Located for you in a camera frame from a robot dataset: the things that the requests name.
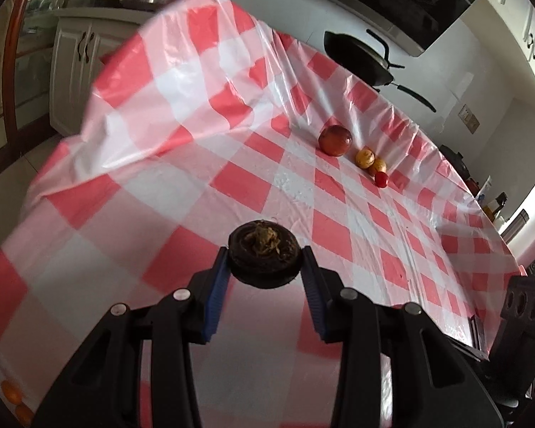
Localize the white base cabinet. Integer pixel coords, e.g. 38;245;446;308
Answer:
50;6;161;140

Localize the white wall cabinet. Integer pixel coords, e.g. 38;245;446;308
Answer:
481;0;535;112

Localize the white blue labelled bottle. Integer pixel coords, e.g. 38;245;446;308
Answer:
476;176;493;203

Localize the black wok with handle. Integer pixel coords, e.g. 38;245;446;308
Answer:
323;29;437;113

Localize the wall socket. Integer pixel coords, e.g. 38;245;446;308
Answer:
458;105;481;134

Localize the dark clay pot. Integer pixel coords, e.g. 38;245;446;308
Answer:
439;144;471;179

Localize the yellow bottle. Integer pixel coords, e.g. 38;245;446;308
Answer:
482;193;508;223

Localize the silver metal flask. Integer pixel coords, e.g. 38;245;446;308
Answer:
499;209;530;244

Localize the dark water chestnut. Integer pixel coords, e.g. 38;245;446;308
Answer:
228;220;303;289

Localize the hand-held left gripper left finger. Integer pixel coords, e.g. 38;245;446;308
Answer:
33;246;231;428

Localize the mandarin orange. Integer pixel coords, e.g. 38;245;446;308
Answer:
1;380;24;404

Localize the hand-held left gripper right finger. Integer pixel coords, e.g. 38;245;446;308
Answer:
300;246;505;428

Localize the red yellow apple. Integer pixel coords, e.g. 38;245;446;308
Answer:
318;125;353;157

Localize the red white checked tablecloth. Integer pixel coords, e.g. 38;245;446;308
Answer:
0;0;529;428

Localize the wooden framed glass door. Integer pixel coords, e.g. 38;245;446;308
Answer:
0;0;72;188

